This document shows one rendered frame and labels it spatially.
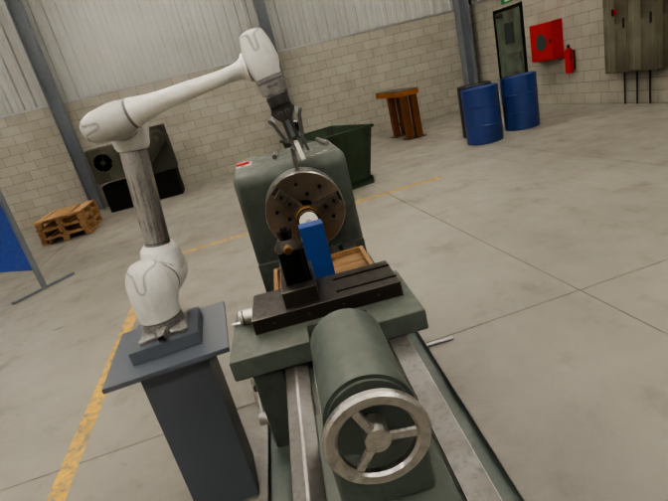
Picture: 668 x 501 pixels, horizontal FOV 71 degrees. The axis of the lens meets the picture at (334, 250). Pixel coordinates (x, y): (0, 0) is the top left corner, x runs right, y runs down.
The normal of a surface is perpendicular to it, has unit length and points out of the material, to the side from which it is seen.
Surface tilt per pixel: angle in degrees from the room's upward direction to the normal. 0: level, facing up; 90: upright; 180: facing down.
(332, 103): 90
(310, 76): 90
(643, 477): 0
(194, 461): 90
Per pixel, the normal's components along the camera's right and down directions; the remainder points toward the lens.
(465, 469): -0.23, -0.91
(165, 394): 0.25, 0.27
